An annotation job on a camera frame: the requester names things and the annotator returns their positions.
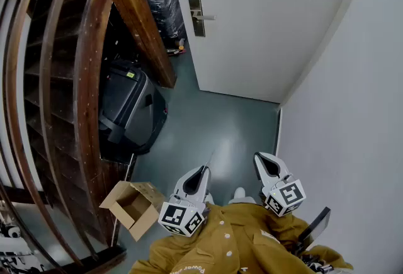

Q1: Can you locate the person's mustard jacket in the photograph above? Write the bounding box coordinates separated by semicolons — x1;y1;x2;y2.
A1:
128;202;355;274

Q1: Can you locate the open cardboard box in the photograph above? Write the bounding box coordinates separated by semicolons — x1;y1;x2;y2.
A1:
99;180;167;242

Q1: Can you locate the brushed metal lock plate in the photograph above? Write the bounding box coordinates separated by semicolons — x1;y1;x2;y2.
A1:
188;0;206;38

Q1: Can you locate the orange and tan roll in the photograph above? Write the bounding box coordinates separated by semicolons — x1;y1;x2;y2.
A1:
166;38;189;58

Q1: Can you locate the black flat device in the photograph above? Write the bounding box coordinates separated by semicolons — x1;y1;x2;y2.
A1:
297;207;332;252

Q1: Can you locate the plastic-wrapped black pallet load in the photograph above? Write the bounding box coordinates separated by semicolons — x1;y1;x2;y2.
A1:
134;0;187;44

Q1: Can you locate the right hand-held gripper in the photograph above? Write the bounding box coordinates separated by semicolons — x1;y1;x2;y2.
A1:
254;152;307;217

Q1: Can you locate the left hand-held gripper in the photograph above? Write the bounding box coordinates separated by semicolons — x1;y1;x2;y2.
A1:
157;166;211;238

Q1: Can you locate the white door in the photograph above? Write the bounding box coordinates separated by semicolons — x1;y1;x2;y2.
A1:
166;0;370;104

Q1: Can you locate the white and black equipment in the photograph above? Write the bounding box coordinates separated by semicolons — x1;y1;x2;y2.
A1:
0;200;45;274

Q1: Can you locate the large black hard case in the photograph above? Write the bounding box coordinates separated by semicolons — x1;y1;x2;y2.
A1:
98;59;169;161

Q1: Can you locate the metal lever door handle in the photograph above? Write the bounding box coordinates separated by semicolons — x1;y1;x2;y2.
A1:
192;11;217;21

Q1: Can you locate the dark wooden staircase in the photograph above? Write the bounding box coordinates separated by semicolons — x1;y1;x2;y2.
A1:
0;0;127;274

